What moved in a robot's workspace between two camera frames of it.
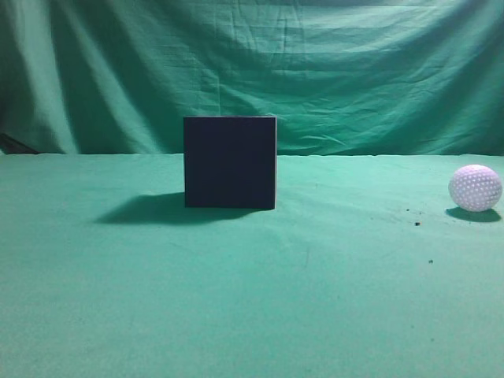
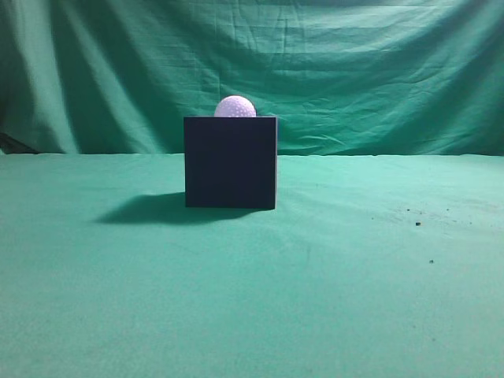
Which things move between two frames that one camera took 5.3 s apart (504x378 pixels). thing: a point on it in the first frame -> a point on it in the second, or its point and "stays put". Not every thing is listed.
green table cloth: (365, 268) stays put
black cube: (231, 161) stays put
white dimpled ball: (475, 187) -> (235, 106)
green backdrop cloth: (389, 78) stays put
